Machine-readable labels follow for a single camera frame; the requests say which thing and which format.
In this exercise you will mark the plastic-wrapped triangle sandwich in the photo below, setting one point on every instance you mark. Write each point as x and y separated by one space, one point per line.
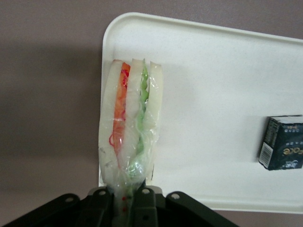
132 113

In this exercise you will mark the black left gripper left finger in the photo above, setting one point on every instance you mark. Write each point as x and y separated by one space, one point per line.
90 210

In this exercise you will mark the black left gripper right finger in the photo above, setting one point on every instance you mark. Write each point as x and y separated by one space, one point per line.
151 210

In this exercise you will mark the small black printed box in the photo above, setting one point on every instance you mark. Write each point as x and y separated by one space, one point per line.
281 144

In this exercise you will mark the cream plastic tray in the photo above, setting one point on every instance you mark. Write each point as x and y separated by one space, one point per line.
213 94

